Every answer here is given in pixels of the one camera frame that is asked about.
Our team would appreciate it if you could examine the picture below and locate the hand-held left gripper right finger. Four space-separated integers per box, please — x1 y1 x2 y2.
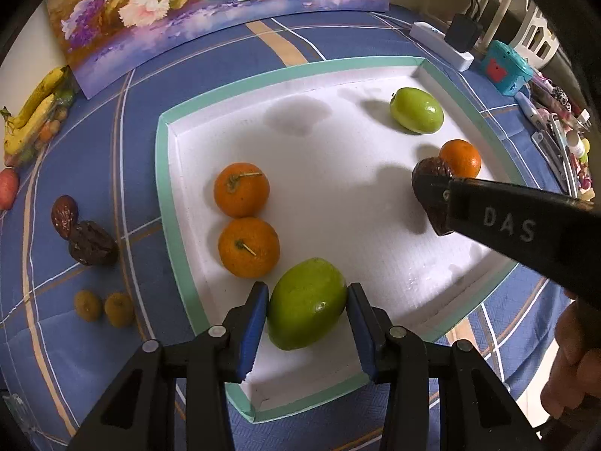
346 283 545 451

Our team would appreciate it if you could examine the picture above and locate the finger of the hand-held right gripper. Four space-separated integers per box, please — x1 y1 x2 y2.
416 173 455 219

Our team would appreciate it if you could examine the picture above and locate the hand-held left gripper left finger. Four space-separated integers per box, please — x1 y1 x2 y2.
68 281 270 451

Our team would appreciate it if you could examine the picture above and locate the elongated brown wrinkled date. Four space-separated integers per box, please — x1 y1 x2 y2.
412 157 455 237

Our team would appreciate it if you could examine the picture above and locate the orange mandarin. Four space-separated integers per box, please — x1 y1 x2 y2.
213 162 270 219
218 217 281 279
439 139 482 179

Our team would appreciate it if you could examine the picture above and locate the green jujube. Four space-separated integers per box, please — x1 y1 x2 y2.
266 257 348 351
390 87 444 135

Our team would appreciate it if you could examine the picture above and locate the white tray with teal rim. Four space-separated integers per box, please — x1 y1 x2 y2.
155 56 519 424

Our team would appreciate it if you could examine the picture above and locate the small yellow-brown fruit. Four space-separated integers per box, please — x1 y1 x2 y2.
104 292 135 328
74 290 103 322

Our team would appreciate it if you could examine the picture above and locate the large dark wrinkled date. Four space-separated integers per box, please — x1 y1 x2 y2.
68 221 119 266

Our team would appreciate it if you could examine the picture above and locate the small reddish brown date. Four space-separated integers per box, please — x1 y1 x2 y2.
51 195 79 239

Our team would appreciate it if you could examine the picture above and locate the person's right hand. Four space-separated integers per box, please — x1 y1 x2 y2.
540 289 601 419

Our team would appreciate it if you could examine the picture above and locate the metal nail clipper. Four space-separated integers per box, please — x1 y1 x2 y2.
530 117 578 193

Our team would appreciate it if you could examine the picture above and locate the small white bottle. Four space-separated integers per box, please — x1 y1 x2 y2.
566 132 587 158

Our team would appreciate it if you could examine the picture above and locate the white thermometer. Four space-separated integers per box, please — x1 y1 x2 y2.
514 91 541 123

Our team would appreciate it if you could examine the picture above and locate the teal toy box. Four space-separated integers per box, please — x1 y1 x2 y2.
480 40 535 96

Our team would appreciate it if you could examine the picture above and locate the white power strip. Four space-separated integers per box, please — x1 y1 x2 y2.
409 22 475 72

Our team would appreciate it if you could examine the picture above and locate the black power adapter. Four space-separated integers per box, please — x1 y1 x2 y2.
444 13 483 53

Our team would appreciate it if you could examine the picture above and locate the white lattice panel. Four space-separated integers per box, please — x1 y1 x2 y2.
512 5 564 73

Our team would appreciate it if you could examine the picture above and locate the white chair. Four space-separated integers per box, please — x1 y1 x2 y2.
479 0 531 52

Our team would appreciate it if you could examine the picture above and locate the blue plaid tablecloth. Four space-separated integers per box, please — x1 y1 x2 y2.
0 4 583 451

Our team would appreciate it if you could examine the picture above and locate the red peach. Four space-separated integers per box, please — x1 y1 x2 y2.
0 168 20 210

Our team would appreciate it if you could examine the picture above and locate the flower painting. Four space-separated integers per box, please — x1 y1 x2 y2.
44 0 393 100

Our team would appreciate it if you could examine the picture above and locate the bunch of bananas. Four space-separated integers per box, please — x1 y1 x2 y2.
5 80 78 167

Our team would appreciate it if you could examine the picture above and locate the yellow banana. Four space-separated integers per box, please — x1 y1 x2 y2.
2 94 57 155
9 66 66 129

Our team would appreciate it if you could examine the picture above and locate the leopard print hair tie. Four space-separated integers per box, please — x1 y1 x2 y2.
547 85 571 109

